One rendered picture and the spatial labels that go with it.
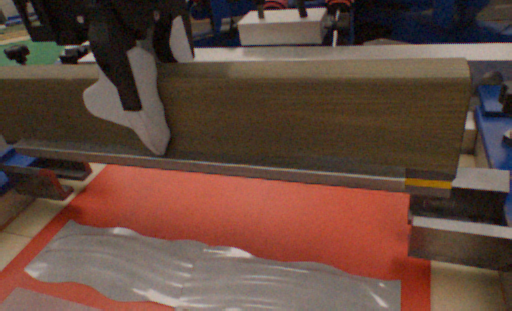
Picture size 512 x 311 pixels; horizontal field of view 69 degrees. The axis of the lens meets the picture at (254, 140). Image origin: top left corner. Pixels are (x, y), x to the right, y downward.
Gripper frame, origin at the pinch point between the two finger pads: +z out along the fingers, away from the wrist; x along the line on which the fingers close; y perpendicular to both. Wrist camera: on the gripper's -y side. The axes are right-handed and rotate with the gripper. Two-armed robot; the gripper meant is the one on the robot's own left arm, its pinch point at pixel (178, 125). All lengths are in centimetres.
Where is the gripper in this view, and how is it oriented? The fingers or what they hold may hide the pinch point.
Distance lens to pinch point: 31.6
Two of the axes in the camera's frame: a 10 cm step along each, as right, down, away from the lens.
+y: -9.4, -0.7, 3.3
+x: -3.1, 5.7, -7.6
